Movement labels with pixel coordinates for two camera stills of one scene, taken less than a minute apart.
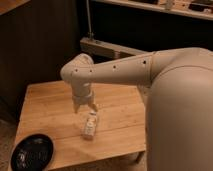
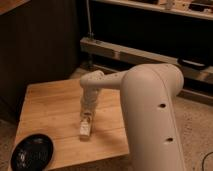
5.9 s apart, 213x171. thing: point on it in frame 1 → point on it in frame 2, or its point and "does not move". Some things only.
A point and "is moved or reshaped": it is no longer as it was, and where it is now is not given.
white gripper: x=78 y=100 → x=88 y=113
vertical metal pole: x=90 y=34 does not move
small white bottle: x=90 y=126 is moved or reshaped
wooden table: x=48 y=110 does not move
